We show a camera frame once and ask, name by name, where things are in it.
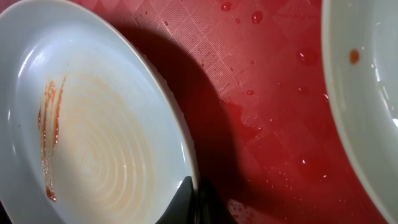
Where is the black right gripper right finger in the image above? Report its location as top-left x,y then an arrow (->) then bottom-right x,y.
197,179 -> 236,224

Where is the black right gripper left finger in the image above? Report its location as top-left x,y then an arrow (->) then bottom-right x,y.
155,176 -> 195,224

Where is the white plate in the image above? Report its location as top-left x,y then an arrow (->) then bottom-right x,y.
321,0 -> 397,223
1,1 -> 198,223

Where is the red plastic tray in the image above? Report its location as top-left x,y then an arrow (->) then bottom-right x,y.
79,0 -> 384,223

